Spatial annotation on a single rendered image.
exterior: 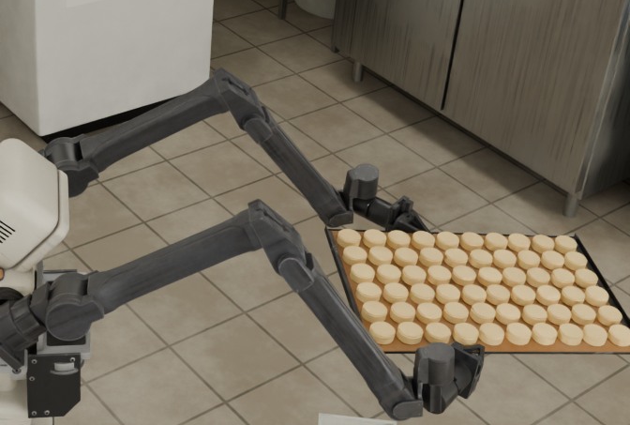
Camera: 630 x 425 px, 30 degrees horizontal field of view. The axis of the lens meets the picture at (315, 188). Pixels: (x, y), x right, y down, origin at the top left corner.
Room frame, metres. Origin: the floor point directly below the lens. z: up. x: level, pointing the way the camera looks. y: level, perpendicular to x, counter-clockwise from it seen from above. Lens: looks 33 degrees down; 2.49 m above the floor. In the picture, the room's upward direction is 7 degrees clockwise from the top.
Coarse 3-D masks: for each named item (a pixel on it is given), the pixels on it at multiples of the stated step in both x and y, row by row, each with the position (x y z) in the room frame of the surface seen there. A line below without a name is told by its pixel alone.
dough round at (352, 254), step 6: (354, 246) 2.02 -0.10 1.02; (348, 252) 2.00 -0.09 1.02; (354, 252) 2.00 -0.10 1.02; (360, 252) 2.00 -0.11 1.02; (366, 252) 2.01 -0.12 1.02; (342, 258) 2.00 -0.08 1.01; (348, 258) 1.98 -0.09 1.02; (354, 258) 1.98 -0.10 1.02; (360, 258) 1.98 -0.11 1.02; (366, 258) 2.00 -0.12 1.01; (348, 264) 1.98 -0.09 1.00; (354, 264) 1.98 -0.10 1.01
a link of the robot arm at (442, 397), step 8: (424, 384) 1.62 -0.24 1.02; (448, 384) 1.64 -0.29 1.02; (424, 392) 1.62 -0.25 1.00; (432, 392) 1.61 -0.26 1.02; (440, 392) 1.60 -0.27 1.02; (448, 392) 1.62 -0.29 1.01; (456, 392) 1.63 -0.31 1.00; (424, 400) 1.62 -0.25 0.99; (432, 400) 1.61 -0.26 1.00; (440, 400) 1.60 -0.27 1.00; (448, 400) 1.61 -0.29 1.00; (432, 408) 1.61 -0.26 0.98; (440, 408) 1.60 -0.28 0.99
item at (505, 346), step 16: (336, 240) 2.06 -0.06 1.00; (352, 288) 1.90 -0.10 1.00; (432, 288) 1.95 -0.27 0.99; (512, 288) 2.00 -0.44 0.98; (560, 288) 2.04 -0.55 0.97; (384, 304) 1.87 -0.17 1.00; (416, 304) 1.89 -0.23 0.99; (464, 304) 1.92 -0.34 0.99; (512, 304) 1.95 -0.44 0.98; (608, 304) 2.01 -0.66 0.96; (384, 320) 1.82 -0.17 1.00; (416, 320) 1.84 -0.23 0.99; (496, 320) 1.88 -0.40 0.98
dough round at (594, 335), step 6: (582, 330) 1.89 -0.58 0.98; (588, 330) 1.88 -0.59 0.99; (594, 330) 1.88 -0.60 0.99; (600, 330) 1.88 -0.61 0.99; (588, 336) 1.86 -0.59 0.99; (594, 336) 1.86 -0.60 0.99; (600, 336) 1.87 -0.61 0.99; (606, 336) 1.87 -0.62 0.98; (588, 342) 1.86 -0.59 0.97; (594, 342) 1.85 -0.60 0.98; (600, 342) 1.86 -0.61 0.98
